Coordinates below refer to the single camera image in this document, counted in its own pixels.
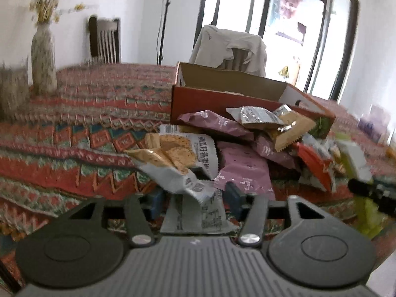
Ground white cracker snack packet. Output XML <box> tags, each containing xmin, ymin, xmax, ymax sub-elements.
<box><xmin>159</xmin><ymin>124</ymin><xmax>220</xmax><ymax>180</ymax></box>
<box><xmin>125</xmin><ymin>148</ymin><xmax>240</xmax><ymax>235</ymax></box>

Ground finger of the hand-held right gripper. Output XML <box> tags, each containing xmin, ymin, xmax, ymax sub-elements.
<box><xmin>348</xmin><ymin>177</ymin><xmax>396</xmax><ymax>217</ymax></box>

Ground studio light on stand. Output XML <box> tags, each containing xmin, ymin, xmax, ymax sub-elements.
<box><xmin>158</xmin><ymin>0</ymin><xmax>174</xmax><ymax>65</ymax></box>

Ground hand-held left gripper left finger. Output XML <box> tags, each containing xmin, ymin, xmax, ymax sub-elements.
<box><xmin>66</xmin><ymin>190</ymin><xmax>165</xmax><ymax>248</ymax></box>

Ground glass jar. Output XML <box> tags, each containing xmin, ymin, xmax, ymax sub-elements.
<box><xmin>0</xmin><ymin>65</ymin><xmax>30</xmax><ymax>121</ymax></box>

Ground yellow flower branches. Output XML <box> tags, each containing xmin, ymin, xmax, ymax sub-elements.
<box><xmin>26</xmin><ymin>0</ymin><xmax>93</xmax><ymax>25</ymax></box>

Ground wooden chair under jacket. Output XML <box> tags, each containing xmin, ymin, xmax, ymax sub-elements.
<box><xmin>217</xmin><ymin>47</ymin><xmax>252</xmax><ymax>72</ymax></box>

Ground patterned red tablecloth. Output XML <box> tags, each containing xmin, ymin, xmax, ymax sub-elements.
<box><xmin>0</xmin><ymin>63</ymin><xmax>396</xmax><ymax>285</ymax></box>

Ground dark wooden chair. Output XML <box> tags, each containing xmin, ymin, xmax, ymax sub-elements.
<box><xmin>88</xmin><ymin>15</ymin><xmax>122</xmax><ymax>65</ymax></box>

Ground white green snack packet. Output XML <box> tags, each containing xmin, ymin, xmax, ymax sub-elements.
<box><xmin>336</xmin><ymin>133</ymin><xmax>391</xmax><ymax>239</ymax></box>

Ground tan cracker snack packet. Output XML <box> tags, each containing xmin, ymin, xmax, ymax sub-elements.
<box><xmin>268</xmin><ymin>104</ymin><xmax>317</xmax><ymax>153</ymax></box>

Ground orange cardboard box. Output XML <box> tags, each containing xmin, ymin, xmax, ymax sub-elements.
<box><xmin>170</xmin><ymin>62</ymin><xmax>336</xmax><ymax>140</ymax></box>

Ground floral ceramic vase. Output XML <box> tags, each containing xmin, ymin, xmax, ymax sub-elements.
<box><xmin>31</xmin><ymin>23</ymin><xmax>59</xmax><ymax>95</ymax></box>

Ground silver snack packet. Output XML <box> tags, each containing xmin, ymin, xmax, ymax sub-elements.
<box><xmin>226</xmin><ymin>106</ymin><xmax>286</xmax><ymax>130</ymax></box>

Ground beige jacket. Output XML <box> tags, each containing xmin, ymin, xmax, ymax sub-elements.
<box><xmin>189</xmin><ymin>24</ymin><xmax>267</xmax><ymax>77</ymax></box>

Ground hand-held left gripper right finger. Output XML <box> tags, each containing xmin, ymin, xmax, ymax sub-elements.
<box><xmin>223</xmin><ymin>181</ymin><xmax>324</xmax><ymax>248</ymax></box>

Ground orange white snack packet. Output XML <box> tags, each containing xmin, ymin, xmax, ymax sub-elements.
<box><xmin>292</xmin><ymin>142</ymin><xmax>335</xmax><ymax>192</ymax></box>

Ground purple tissue pack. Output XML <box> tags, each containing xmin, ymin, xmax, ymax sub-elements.
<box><xmin>357</xmin><ymin>105</ymin><xmax>392</xmax><ymax>144</ymax></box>

